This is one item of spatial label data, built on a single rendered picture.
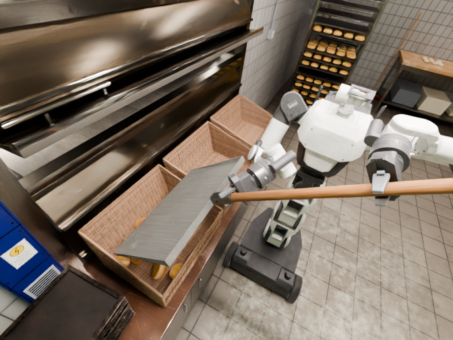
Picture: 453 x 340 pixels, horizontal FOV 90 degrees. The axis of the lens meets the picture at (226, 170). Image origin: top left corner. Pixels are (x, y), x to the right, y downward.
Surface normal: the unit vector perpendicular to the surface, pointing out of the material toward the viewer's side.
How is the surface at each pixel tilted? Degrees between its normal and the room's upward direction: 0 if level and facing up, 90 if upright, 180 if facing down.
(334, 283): 0
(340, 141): 91
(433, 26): 90
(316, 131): 91
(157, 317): 0
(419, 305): 0
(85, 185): 70
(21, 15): 90
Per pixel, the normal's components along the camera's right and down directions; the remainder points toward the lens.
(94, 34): 0.87, 0.13
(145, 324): 0.11, -0.71
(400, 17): -0.45, 0.59
